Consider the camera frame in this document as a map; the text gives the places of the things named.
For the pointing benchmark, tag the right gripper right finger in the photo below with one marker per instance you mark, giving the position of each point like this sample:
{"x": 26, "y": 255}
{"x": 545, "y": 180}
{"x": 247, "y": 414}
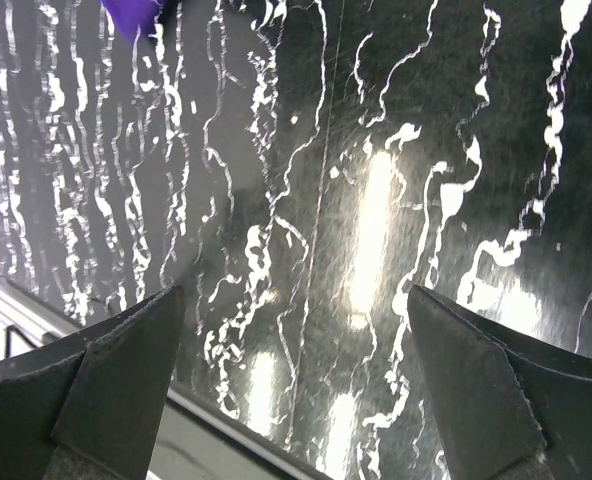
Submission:
{"x": 507, "y": 405}

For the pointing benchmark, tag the purple towel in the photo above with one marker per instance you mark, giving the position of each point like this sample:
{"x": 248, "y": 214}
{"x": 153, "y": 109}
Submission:
{"x": 134, "y": 17}

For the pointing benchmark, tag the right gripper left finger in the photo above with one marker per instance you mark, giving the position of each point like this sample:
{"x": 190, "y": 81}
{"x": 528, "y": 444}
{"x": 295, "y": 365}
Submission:
{"x": 89, "y": 405}

